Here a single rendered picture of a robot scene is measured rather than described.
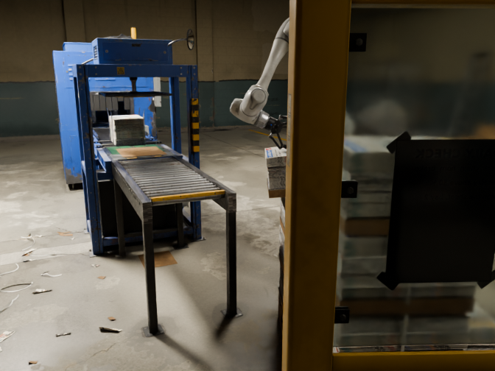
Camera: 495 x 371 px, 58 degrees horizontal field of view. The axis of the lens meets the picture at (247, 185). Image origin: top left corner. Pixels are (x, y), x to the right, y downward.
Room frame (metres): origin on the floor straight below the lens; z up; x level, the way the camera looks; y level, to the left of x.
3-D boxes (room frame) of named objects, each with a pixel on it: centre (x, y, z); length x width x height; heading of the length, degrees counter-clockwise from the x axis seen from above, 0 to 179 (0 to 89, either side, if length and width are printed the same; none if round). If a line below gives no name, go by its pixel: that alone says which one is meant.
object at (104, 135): (5.01, 1.44, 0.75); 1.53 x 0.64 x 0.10; 23
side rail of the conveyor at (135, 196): (2.94, 0.81, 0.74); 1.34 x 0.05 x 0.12; 23
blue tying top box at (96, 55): (3.97, 0.99, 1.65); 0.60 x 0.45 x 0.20; 113
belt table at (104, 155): (3.98, 0.99, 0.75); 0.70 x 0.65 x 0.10; 23
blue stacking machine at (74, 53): (6.48, 2.03, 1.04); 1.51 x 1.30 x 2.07; 23
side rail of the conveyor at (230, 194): (3.14, 0.35, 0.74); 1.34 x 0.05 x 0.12; 23
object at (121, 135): (4.50, 1.22, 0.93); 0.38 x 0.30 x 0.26; 23
